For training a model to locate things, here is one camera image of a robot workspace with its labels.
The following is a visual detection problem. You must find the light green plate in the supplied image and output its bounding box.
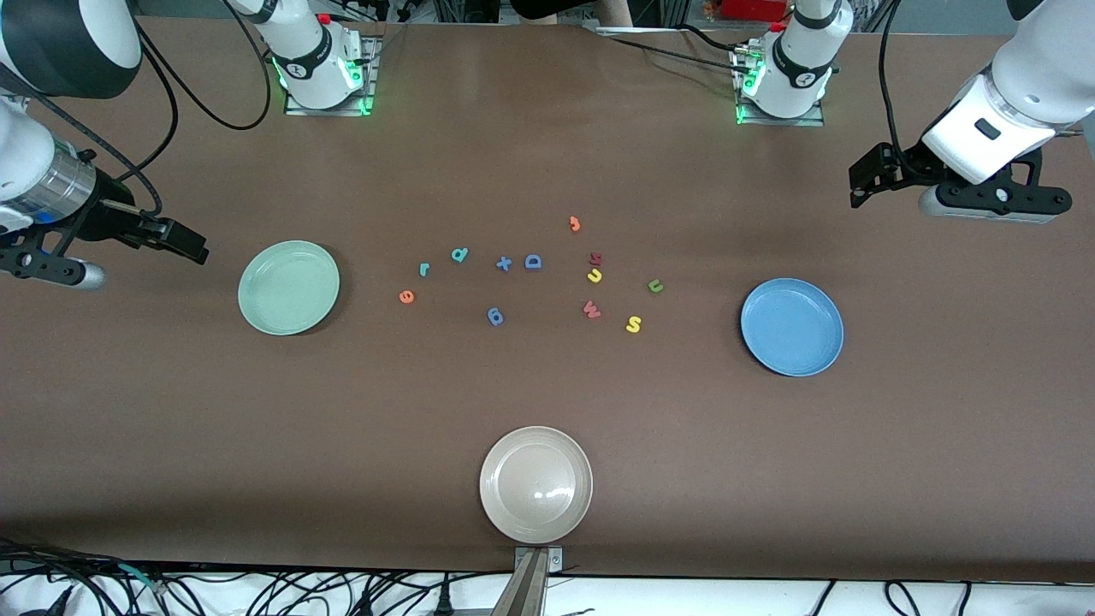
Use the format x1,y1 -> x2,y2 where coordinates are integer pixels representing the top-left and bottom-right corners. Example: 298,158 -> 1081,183
238,240 -> 341,336

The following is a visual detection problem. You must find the blue plate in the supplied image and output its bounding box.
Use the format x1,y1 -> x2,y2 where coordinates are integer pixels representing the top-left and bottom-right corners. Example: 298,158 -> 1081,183
740,278 -> 845,377

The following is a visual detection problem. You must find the red box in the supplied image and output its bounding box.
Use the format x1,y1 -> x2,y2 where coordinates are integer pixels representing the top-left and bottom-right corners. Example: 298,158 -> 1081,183
723,0 -> 792,22

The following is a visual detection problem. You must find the beige plate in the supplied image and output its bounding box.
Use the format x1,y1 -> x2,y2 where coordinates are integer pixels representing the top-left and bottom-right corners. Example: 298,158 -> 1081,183
479,426 -> 594,546

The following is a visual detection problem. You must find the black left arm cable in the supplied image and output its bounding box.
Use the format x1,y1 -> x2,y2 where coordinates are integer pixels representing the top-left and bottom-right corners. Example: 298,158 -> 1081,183
879,0 -> 909,172

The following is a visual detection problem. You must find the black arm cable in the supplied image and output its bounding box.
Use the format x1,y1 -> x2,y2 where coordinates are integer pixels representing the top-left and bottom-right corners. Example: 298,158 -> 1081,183
0,0 -> 273,216
879,0 -> 909,172

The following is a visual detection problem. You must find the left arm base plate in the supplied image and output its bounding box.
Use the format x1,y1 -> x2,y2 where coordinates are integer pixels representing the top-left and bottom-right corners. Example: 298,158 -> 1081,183
734,43 -> 826,127

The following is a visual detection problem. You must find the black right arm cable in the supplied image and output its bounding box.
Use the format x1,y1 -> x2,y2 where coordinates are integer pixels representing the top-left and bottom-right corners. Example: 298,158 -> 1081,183
0,0 -> 273,216

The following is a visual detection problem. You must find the black table cable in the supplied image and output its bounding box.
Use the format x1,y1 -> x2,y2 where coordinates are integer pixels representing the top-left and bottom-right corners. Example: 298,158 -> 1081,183
676,24 -> 758,56
599,34 -> 745,74

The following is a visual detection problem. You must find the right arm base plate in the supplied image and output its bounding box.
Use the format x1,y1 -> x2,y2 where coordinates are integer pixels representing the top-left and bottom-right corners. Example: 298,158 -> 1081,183
285,34 -> 382,116

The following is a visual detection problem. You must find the teal cable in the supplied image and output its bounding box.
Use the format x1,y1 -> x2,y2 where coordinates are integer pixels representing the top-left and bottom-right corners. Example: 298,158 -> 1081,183
118,563 -> 168,595

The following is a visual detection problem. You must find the aluminium camera post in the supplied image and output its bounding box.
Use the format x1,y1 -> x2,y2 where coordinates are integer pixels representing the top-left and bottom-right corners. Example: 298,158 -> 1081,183
492,546 -> 565,616

